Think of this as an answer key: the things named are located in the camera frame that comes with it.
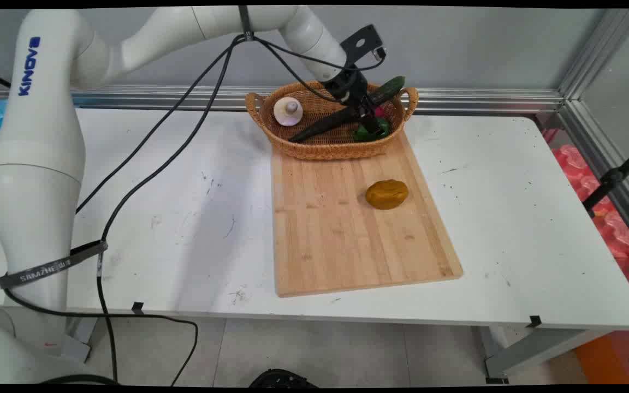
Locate upright aluminium frame post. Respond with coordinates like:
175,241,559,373
559,8,629,102

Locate white toy mushroom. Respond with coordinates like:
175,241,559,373
274,97,304,127

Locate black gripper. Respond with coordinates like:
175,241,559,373
323,67,383,137

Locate brown toy potato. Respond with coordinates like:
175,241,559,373
365,179,409,210

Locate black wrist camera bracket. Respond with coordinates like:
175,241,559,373
339,24,388,69

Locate red bubble mat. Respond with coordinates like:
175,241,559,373
543,128,629,309

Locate orange floor mat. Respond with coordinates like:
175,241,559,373
573,325,629,384

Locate horizontal aluminium frame rail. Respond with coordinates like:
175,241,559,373
0,84,566,115

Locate black round floor object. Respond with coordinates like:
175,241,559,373
249,368,319,388

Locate black floor cable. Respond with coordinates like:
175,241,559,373
2,287,199,386

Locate thin black cable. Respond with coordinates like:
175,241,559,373
76,34,387,213

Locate grey Samzhe velcro strap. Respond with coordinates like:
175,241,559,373
0,240,109,290

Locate woven wicker basket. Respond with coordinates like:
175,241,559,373
245,80,419,161

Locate green toy pepper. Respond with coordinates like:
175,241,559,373
353,118,391,143

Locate black cable tie strap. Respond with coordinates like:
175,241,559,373
238,5,254,42

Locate thick black cable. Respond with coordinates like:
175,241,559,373
96,34,343,383

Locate bamboo cutting board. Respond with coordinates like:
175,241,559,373
270,130,464,298

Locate grey metal table leg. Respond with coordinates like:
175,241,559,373
477,325,613,384

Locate dark green toy cucumber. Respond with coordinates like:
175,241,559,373
288,76,406,144

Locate slanted aluminium frame rail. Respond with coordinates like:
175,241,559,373
557,101,629,254

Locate black tripod stand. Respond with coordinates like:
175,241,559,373
582,139,629,219

